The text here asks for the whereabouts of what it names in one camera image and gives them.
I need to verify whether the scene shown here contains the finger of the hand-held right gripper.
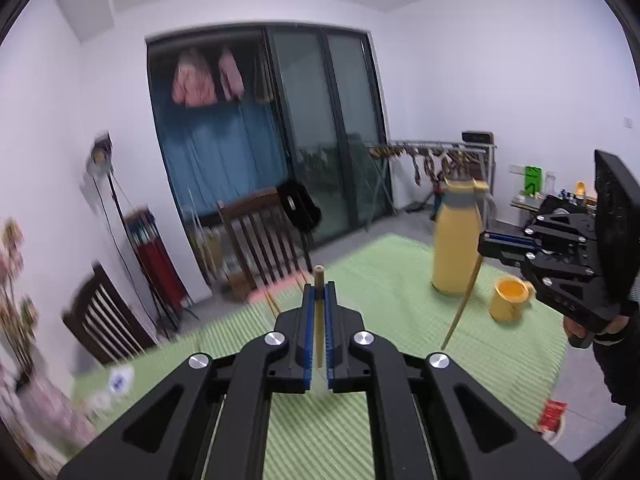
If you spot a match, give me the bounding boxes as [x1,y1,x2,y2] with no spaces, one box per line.
[477,241,622,332]
[486,214,599,257]

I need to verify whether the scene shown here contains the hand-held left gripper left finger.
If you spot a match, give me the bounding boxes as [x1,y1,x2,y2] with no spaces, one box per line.
[57,282,321,480]

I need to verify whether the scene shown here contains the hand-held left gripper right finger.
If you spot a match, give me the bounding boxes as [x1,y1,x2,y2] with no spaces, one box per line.
[324,282,583,480]

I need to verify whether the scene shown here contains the tan bamboo chopstick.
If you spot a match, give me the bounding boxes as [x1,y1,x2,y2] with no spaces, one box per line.
[313,264,326,376]
[441,254,484,352]

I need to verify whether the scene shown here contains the person's right forearm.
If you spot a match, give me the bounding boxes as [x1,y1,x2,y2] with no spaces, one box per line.
[595,332,640,408]

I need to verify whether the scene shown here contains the person's right hand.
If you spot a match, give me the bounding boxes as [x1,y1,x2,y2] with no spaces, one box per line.
[563,310,633,346]

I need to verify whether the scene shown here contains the cluttered side table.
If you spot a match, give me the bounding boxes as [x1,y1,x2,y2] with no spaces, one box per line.
[509,180,601,221]

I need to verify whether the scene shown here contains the yellow thermos jug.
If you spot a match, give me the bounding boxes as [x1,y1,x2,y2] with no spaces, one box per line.
[431,176,488,297]

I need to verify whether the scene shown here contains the yellow bear print mug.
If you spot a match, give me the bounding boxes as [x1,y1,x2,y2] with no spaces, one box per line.
[488,276,536,324]

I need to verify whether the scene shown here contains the green paper bag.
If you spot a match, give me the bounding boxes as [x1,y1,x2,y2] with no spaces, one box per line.
[523,164,544,197]

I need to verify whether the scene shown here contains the green checked tablecloth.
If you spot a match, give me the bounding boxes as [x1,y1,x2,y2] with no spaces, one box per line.
[70,232,571,480]

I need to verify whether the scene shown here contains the metal drying rack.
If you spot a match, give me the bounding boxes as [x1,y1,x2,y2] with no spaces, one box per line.
[365,137,498,211]

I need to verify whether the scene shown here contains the row of leopard print cloths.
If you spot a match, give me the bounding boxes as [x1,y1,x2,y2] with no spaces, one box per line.
[369,144,483,188]

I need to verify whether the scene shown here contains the dark wooden chair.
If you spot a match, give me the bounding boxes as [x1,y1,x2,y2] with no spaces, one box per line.
[61,260,161,366]
[217,186,313,301]

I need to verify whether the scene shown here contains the red storage stand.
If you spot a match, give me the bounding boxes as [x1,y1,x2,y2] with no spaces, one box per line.
[122,205,188,313]

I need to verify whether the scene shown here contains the red packet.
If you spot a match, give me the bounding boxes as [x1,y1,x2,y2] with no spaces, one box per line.
[541,400,569,433]

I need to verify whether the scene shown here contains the blue curtain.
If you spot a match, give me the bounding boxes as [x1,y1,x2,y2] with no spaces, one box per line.
[149,45,293,241]

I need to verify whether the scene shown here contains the dark framed sliding glass door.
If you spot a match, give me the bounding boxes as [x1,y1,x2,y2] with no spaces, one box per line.
[145,22,396,291]

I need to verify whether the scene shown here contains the small pink jacket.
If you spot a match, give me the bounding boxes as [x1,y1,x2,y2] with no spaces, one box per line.
[218,47,246,103]

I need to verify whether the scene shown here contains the pink textured vase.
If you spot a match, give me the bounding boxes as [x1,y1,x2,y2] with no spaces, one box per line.
[0,360,96,471]

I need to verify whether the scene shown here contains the studio lamp on stand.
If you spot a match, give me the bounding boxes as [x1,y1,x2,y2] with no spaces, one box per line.
[85,131,198,341]

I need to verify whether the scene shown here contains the large pink jacket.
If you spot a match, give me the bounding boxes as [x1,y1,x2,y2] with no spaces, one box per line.
[171,49,217,108]

